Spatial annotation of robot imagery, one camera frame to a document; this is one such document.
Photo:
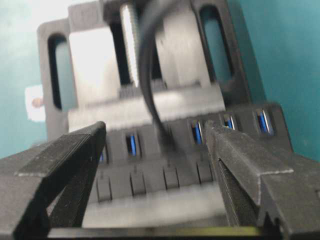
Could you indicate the black multiport USB hub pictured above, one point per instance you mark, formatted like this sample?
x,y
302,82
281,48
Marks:
x,y
134,162

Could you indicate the taped black screw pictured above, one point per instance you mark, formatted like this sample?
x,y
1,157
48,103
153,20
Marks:
x,y
34,103

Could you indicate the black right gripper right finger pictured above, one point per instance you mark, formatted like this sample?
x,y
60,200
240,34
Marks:
x,y
265,185

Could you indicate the black bench vise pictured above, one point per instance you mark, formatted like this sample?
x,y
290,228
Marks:
x,y
90,72

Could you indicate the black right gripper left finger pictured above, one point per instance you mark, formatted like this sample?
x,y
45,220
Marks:
x,y
49,185

